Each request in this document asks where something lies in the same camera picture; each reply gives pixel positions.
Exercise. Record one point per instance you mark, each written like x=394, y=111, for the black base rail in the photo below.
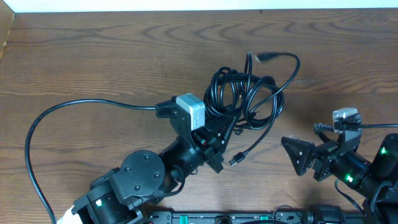
x=284, y=214

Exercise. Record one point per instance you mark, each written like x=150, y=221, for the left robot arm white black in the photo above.
x=147, y=177

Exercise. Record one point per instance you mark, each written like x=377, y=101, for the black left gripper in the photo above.
x=205, y=149

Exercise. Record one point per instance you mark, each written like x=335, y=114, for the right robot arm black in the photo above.
x=375, y=180

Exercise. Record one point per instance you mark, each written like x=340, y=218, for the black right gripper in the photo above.
x=321, y=160

